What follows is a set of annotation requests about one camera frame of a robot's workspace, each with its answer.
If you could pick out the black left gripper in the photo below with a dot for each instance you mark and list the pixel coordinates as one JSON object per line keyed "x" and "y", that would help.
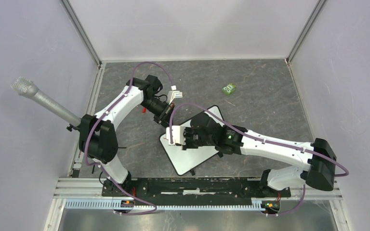
{"x": 164, "y": 118}

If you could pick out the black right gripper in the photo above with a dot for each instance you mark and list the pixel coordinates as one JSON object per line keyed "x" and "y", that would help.
{"x": 184, "y": 147}

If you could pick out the small white whiteboard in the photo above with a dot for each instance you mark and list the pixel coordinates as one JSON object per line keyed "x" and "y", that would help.
{"x": 184, "y": 161}

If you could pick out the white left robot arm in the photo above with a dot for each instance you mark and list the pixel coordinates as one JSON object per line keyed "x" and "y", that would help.
{"x": 97, "y": 133}

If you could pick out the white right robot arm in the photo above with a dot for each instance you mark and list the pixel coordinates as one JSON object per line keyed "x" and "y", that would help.
{"x": 310, "y": 163}

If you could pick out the green toy block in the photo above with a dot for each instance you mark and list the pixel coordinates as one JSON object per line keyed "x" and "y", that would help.
{"x": 229, "y": 89}

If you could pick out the toothed light blue strip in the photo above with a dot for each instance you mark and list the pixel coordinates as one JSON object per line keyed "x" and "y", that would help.
{"x": 117, "y": 204}

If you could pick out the silver microphone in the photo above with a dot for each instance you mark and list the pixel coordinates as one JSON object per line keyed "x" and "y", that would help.
{"x": 26, "y": 88}

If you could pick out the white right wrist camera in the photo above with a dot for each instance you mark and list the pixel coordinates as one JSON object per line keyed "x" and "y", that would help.
{"x": 175, "y": 135}

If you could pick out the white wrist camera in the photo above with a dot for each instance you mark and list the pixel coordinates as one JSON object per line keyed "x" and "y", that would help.
{"x": 174, "y": 93}
{"x": 175, "y": 135}

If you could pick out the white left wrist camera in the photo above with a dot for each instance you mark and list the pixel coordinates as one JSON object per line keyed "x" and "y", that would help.
{"x": 174, "y": 93}

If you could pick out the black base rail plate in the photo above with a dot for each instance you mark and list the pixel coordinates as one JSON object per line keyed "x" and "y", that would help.
{"x": 200, "y": 191}

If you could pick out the aluminium frame rail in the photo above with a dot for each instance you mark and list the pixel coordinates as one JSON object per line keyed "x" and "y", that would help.
{"x": 78, "y": 188}

